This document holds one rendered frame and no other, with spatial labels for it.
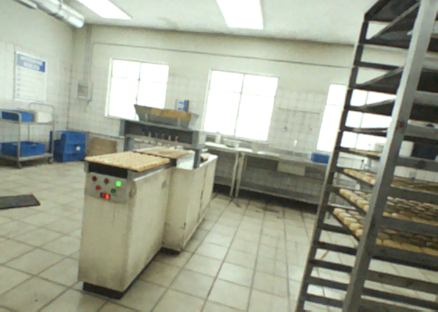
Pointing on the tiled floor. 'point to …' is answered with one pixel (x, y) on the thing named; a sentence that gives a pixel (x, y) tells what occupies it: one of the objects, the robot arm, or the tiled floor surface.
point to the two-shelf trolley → (29, 138)
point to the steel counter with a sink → (293, 163)
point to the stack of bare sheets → (18, 201)
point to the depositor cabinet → (187, 203)
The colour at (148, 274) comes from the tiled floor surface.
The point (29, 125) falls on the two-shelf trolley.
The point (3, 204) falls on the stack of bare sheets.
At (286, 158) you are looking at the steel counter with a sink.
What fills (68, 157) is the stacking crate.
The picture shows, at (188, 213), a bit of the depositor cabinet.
